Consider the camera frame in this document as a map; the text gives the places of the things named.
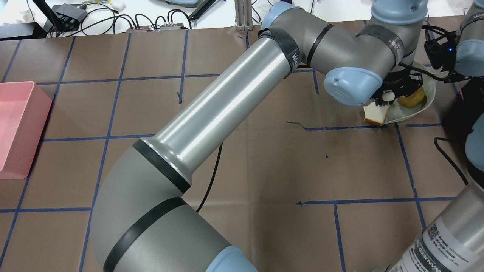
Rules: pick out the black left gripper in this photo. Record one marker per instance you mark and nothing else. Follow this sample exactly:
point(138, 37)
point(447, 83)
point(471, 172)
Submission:
point(399, 85)

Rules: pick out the yellow potato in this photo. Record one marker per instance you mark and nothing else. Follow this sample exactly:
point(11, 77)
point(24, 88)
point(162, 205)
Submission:
point(413, 100)

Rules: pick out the pale green dustpan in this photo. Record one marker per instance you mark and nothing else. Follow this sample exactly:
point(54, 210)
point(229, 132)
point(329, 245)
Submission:
point(398, 113)

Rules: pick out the white bread slice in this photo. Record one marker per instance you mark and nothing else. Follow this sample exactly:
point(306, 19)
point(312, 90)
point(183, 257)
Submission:
point(374, 114)

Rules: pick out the white hand brush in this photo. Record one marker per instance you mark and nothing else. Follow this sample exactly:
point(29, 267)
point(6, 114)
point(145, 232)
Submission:
point(387, 98)

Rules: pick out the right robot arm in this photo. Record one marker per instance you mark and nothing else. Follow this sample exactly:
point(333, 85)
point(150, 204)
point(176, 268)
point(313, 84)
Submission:
point(453, 242)

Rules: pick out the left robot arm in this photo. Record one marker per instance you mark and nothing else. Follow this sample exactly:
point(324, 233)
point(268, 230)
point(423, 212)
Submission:
point(140, 222)

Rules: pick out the pink plastic bin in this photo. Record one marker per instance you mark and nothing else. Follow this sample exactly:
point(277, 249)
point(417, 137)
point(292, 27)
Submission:
point(24, 107)

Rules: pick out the black usb hub box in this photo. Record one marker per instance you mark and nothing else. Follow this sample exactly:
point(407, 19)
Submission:
point(73, 14)

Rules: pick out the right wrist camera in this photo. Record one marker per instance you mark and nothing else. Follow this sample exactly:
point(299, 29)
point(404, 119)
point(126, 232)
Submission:
point(441, 52)

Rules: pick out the aluminium frame post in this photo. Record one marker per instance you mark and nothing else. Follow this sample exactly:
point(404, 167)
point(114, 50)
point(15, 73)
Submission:
point(243, 15)

